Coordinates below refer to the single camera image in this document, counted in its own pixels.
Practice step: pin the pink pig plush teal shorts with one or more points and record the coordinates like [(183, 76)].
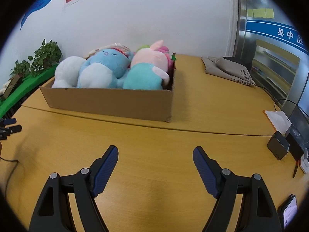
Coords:
[(148, 69)]

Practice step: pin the black pen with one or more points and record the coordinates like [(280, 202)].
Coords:
[(295, 169)]

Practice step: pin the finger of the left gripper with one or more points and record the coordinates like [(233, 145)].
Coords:
[(9, 121), (7, 131)]

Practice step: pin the brown cardboard box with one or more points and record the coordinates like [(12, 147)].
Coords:
[(140, 104)]

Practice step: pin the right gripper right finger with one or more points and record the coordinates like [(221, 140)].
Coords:
[(257, 212)]

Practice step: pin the smartphone with lit screen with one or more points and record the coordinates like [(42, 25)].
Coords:
[(287, 210)]

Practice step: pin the green table cloth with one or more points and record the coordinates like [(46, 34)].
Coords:
[(28, 86)]

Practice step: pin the black cube charger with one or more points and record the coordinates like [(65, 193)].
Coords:
[(278, 145)]

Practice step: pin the black box device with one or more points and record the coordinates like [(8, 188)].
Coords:
[(296, 142)]

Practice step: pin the yellow sticky notes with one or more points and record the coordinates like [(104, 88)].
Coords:
[(261, 13)]

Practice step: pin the small potted green plant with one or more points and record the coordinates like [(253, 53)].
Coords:
[(21, 68)]

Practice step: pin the pink strawberry bear plush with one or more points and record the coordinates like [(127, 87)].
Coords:
[(170, 56)]

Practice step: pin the white panda plush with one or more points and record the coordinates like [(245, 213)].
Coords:
[(67, 72)]

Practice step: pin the grey canvas tote bag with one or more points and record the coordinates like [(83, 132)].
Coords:
[(227, 68)]

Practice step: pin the blue cat plush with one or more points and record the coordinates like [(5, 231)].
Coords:
[(105, 70)]

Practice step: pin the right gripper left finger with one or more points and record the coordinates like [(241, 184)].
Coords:
[(53, 211)]

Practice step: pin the white power strip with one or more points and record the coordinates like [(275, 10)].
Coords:
[(304, 164)]

